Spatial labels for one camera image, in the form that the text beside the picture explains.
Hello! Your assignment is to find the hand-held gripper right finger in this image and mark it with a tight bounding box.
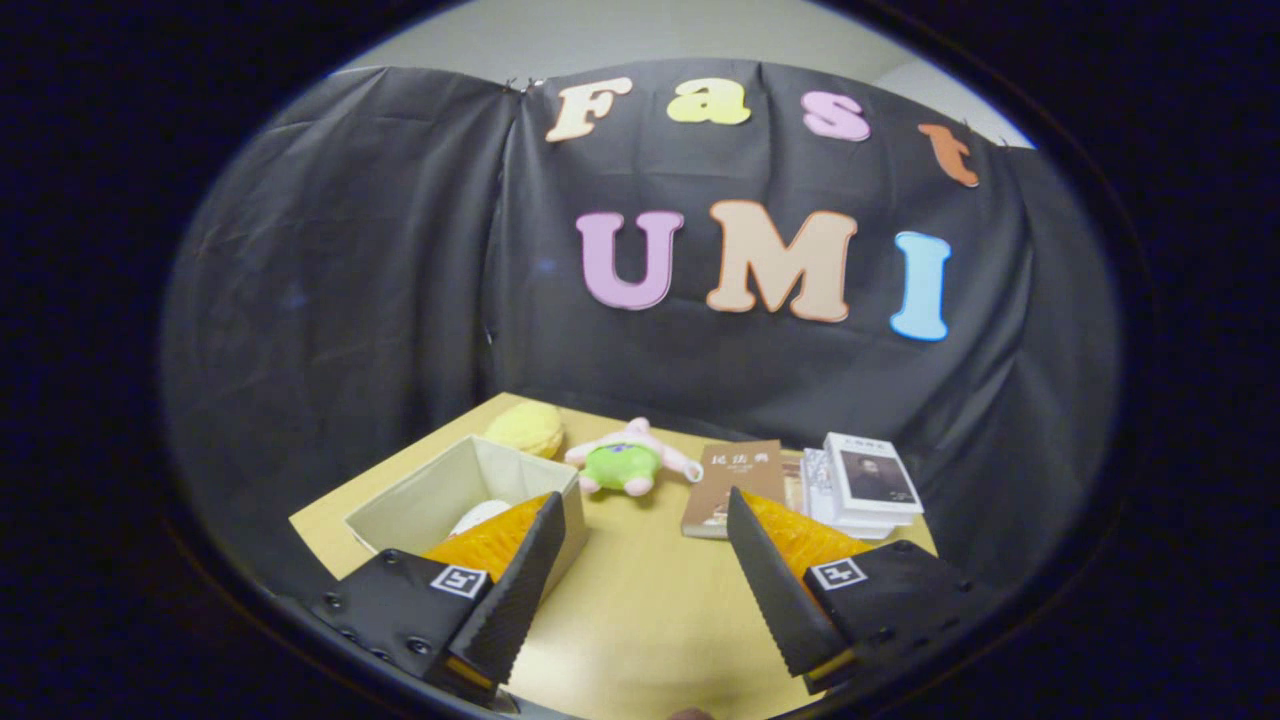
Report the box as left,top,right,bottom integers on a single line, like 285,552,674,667
727,487,986,696

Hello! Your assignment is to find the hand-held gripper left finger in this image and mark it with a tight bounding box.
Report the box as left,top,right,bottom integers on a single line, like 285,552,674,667
310,491,568,701

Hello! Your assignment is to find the white canvas shoe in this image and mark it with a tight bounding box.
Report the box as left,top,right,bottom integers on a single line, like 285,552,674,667
449,499,514,537

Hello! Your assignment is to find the beige fabric storage box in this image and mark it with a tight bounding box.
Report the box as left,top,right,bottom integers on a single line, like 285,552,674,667
344,434,591,601

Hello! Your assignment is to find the brown cover book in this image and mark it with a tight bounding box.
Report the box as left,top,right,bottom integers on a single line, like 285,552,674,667
681,440,787,540

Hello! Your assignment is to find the white portrait cover book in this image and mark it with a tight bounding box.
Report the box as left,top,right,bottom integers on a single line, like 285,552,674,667
823,432,926,518

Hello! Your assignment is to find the yellow plush toy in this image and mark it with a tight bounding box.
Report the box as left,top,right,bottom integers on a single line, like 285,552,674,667
484,400,567,461

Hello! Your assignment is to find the green and pink plush toy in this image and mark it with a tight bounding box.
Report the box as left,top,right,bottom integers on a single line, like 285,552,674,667
564,417,705,499

